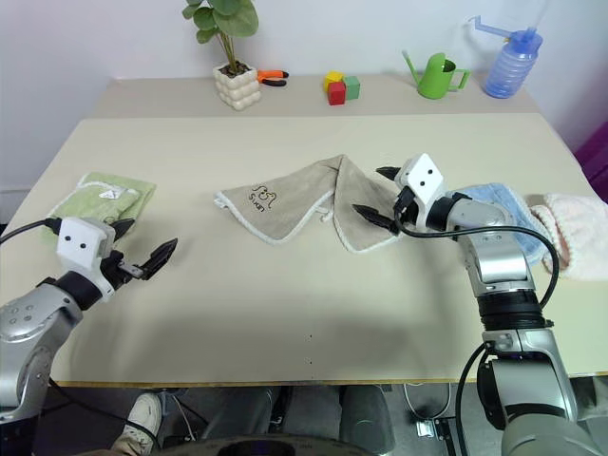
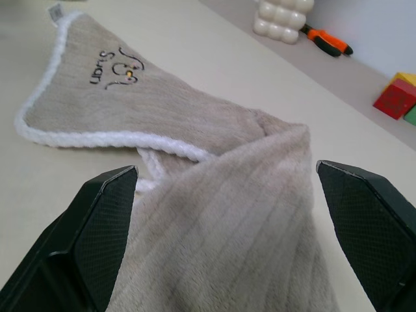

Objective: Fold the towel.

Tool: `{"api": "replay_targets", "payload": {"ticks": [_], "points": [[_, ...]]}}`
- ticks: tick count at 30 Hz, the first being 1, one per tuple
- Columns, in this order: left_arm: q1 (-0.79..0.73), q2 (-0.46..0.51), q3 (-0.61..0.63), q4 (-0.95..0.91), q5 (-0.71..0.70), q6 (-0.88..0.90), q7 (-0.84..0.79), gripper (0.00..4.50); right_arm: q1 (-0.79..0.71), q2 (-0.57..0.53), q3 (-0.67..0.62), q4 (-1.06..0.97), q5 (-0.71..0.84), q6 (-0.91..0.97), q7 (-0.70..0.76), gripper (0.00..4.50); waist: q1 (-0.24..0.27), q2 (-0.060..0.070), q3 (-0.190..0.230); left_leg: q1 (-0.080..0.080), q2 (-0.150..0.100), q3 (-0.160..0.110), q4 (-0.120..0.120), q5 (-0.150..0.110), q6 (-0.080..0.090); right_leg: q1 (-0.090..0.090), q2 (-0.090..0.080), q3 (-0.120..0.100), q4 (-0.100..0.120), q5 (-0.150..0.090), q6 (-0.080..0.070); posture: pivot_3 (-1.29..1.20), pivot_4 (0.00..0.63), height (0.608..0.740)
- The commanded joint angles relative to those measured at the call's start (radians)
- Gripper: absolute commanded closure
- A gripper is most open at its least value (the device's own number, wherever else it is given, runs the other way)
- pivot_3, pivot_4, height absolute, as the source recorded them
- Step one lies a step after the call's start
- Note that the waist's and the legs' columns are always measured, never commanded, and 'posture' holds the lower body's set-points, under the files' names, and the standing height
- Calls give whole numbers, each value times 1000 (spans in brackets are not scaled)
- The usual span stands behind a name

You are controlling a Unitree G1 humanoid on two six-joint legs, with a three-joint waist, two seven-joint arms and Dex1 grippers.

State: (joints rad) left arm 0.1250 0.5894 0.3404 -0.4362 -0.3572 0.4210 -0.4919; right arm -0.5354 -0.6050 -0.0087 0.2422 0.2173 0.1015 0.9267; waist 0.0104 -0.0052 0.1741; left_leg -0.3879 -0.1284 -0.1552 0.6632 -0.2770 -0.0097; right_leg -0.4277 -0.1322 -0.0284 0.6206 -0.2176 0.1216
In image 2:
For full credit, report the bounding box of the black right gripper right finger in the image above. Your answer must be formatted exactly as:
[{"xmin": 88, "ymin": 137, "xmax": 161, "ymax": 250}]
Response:
[{"xmin": 316, "ymin": 159, "xmax": 416, "ymax": 312}]

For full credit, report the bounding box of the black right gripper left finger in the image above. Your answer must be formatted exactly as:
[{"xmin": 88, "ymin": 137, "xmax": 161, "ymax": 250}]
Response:
[{"xmin": 0, "ymin": 164, "xmax": 140, "ymax": 312}]

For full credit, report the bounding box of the beige towel with white trim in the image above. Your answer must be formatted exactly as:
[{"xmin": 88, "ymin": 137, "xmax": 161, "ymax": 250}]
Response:
[{"xmin": 14, "ymin": 3, "xmax": 343, "ymax": 312}]

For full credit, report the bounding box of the green toy block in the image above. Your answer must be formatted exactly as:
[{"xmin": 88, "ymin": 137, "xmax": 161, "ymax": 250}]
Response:
[{"xmin": 403, "ymin": 105, "xmax": 416, "ymax": 128}]

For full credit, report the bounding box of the red toy block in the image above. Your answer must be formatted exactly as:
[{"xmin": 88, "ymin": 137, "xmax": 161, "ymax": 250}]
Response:
[{"xmin": 372, "ymin": 79, "xmax": 416, "ymax": 121}]

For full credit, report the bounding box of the yellow toy block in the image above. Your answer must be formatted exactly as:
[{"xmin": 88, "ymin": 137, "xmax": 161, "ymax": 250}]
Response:
[{"xmin": 382, "ymin": 72, "xmax": 416, "ymax": 94}]

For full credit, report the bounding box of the cream bubble-shaped vase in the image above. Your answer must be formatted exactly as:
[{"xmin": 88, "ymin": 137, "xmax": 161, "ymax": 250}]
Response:
[{"xmin": 253, "ymin": 0, "xmax": 315, "ymax": 46}]

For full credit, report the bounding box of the orange and black handled tool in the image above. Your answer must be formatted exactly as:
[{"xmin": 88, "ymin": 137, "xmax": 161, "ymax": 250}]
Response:
[{"xmin": 299, "ymin": 23, "xmax": 354, "ymax": 58}]

